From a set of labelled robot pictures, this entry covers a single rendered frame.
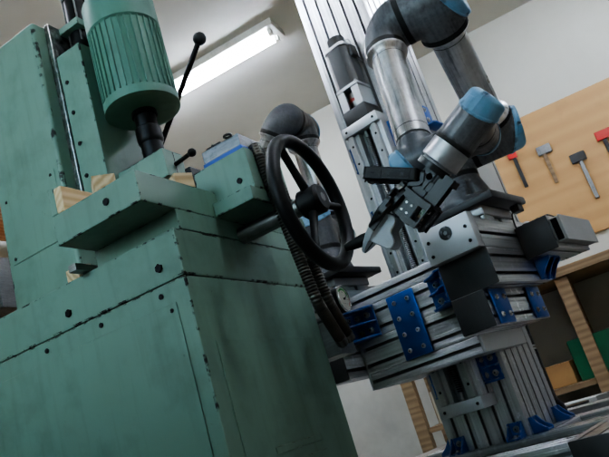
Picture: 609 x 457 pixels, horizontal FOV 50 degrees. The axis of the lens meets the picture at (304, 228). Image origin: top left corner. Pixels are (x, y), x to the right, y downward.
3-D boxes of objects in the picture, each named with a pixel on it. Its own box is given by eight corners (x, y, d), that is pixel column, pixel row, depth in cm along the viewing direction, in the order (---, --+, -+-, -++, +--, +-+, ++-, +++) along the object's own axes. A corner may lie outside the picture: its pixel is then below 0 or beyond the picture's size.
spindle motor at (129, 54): (145, 82, 141) (116, -31, 151) (89, 120, 148) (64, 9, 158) (196, 106, 157) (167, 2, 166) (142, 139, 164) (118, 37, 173)
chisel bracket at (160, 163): (169, 180, 141) (161, 147, 144) (123, 207, 147) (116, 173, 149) (191, 187, 148) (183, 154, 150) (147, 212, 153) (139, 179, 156)
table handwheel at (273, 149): (261, 155, 110) (303, 112, 136) (173, 203, 118) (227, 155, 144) (346, 293, 117) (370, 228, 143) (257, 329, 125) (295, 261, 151)
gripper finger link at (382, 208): (370, 229, 119) (399, 191, 118) (364, 225, 120) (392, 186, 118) (380, 233, 124) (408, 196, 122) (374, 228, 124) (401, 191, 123)
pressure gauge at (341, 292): (345, 318, 146) (334, 285, 148) (331, 325, 147) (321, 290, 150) (357, 319, 151) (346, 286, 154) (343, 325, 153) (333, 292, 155)
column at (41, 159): (84, 296, 138) (29, 20, 160) (16, 331, 147) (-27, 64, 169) (156, 300, 158) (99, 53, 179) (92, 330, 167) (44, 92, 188)
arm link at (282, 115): (294, 99, 211) (238, 238, 213) (308, 109, 221) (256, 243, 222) (265, 90, 217) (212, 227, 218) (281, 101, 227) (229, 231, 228)
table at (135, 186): (181, 175, 106) (173, 143, 108) (56, 247, 119) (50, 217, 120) (343, 225, 159) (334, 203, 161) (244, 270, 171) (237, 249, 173)
